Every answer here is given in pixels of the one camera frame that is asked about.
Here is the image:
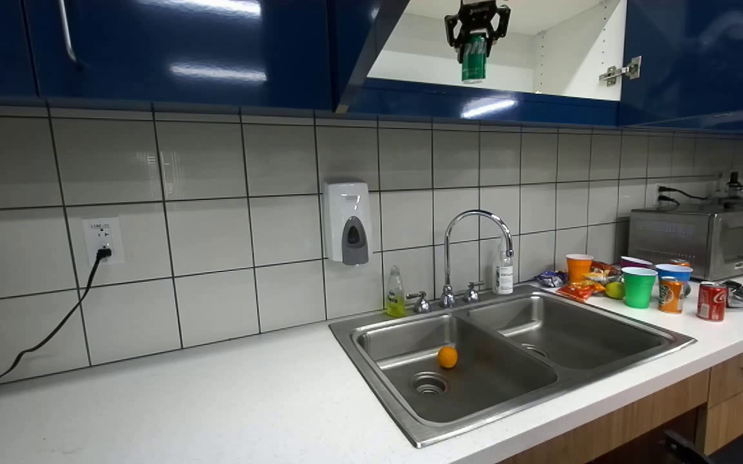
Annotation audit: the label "green pear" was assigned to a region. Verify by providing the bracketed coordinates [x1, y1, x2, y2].
[602, 276, 624, 300]

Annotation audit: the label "wooden base drawers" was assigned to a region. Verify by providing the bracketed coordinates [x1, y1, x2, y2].
[499, 353, 743, 464]

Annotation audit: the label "small orange fruit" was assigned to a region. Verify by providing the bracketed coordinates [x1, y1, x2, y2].
[436, 345, 459, 371]

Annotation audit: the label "orange plastic cup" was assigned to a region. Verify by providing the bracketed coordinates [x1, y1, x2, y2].
[566, 252, 592, 282]

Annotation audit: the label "stainless toaster oven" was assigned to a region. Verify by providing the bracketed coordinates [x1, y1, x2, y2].
[626, 203, 743, 279]

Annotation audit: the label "red soda can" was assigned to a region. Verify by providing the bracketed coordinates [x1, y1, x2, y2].
[697, 282, 728, 322]

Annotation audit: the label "stainless steel double sink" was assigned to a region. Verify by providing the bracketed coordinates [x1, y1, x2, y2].
[330, 288, 691, 450]

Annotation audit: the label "blue plastic cup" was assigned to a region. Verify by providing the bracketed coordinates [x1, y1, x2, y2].
[654, 263, 691, 285]

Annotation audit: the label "green soda can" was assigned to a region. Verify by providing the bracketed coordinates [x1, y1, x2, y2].
[462, 35, 488, 84]

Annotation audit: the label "orange chip bag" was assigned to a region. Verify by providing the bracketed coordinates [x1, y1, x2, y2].
[560, 282, 602, 303]

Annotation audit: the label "clear hand soap bottle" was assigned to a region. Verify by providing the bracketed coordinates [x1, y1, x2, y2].
[493, 251, 516, 294]

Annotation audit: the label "green plastic cup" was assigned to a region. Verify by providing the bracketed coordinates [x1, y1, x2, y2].
[621, 268, 657, 309]

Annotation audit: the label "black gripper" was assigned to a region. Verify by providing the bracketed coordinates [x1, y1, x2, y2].
[442, 0, 510, 62]

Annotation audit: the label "green dish soap bottle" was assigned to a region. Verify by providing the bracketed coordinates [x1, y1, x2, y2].
[384, 268, 406, 318]

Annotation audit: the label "blue snack bag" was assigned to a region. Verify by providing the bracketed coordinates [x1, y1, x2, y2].
[532, 268, 566, 288]

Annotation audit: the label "blue upper cabinet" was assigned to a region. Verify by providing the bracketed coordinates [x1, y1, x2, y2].
[0, 0, 743, 132]

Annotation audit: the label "chrome gooseneck faucet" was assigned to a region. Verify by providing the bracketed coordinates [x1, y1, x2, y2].
[404, 210, 513, 316]

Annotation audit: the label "orange soda can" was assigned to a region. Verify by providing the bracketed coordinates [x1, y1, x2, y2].
[657, 276, 689, 316]

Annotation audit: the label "white wall soap dispenser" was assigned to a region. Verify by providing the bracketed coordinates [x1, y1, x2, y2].
[323, 184, 370, 267]

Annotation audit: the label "black power cord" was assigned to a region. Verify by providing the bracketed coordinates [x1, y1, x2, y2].
[0, 246, 112, 397]

